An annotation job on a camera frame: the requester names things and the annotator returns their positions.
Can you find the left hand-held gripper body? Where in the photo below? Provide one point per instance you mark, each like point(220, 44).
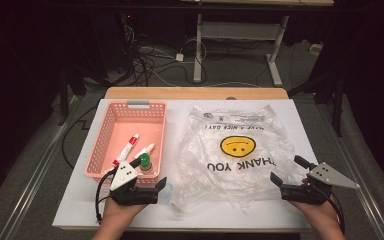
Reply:
point(123, 180)

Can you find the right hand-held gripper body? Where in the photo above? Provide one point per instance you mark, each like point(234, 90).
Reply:
point(326, 175)

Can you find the red and white ointment tube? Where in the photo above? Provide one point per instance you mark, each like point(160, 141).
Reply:
point(126, 150)

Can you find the pink plastic basket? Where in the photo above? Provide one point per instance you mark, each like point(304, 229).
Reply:
point(126, 130)

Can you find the clear smiley plastic bag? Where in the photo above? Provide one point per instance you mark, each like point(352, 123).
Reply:
point(213, 180)

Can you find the person's left hand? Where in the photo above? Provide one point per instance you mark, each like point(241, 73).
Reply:
point(120, 212)

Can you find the person's right hand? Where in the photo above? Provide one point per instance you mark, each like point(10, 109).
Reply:
point(320, 216)

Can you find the white board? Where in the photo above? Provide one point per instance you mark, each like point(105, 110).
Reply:
point(80, 206)

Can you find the black stand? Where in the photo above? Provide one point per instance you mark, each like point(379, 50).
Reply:
point(337, 110)
point(63, 100)

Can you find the wooden table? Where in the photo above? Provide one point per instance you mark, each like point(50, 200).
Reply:
point(180, 93)

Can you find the white power strip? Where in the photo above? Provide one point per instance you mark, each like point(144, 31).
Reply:
point(316, 49)

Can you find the white power adapter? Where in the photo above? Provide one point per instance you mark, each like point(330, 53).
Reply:
point(179, 57)

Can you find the white metal desk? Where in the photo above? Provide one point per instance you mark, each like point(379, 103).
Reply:
point(240, 30)

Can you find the metal floor rail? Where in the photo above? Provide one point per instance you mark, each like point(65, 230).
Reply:
point(366, 200)
point(40, 173)

